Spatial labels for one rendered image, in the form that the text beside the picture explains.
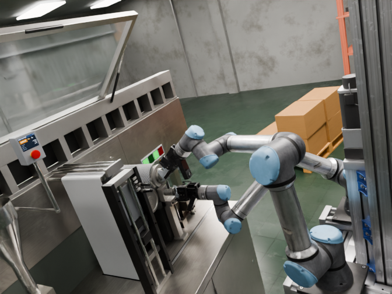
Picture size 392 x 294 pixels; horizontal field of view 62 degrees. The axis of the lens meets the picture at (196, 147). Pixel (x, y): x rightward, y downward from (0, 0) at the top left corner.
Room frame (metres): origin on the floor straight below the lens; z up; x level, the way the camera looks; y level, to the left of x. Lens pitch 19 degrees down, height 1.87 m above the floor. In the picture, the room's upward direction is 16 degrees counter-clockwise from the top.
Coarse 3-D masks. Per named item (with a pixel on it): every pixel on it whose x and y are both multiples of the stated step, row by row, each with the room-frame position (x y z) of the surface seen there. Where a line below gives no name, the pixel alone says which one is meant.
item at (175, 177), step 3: (174, 171) 2.44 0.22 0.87; (177, 171) 2.48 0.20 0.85; (171, 174) 2.45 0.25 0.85; (174, 174) 2.44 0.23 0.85; (177, 174) 2.47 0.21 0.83; (171, 177) 2.46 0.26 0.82; (174, 177) 2.44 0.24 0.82; (177, 177) 2.45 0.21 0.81; (171, 180) 2.46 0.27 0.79; (174, 180) 2.45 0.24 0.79; (177, 180) 2.44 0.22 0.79; (180, 180) 2.48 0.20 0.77; (174, 183) 2.45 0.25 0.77; (177, 183) 2.44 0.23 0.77; (180, 183) 2.47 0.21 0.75; (177, 186) 2.44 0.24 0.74
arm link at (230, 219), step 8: (256, 184) 1.31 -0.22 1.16; (248, 192) 1.31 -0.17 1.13; (256, 192) 1.29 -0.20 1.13; (264, 192) 1.30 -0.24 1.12; (240, 200) 1.31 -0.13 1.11; (248, 200) 1.29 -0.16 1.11; (256, 200) 1.29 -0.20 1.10; (232, 208) 1.32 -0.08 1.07; (240, 208) 1.29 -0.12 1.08; (248, 208) 1.28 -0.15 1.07; (224, 216) 1.32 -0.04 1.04; (232, 216) 1.29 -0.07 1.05; (240, 216) 1.28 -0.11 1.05; (224, 224) 1.28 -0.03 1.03; (232, 224) 1.25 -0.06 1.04; (240, 224) 1.26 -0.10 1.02; (232, 232) 1.25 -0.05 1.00
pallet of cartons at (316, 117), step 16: (304, 96) 4.08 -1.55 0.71; (320, 96) 3.88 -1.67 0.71; (336, 96) 3.95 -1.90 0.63; (288, 112) 3.63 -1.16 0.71; (304, 112) 3.46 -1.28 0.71; (320, 112) 3.65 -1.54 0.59; (336, 112) 3.91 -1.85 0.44; (272, 128) 4.03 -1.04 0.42; (288, 128) 3.53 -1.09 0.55; (304, 128) 3.38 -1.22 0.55; (320, 128) 3.64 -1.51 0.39; (336, 128) 3.87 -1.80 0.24; (320, 144) 3.60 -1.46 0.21; (336, 144) 3.88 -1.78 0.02
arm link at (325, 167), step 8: (304, 160) 1.46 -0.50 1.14; (312, 160) 1.46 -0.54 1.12; (320, 160) 1.48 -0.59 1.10; (328, 160) 1.50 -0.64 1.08; (336, 160) 1.50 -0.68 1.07; (304, 168) 1.48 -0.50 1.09; (312, 168) 1.47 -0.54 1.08; (320, 168) 1.47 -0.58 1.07; (328, 168) 1.47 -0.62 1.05; (336, 168) 1.47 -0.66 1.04; (328, 176) 1.48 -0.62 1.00; (336, 176) 1.46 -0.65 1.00
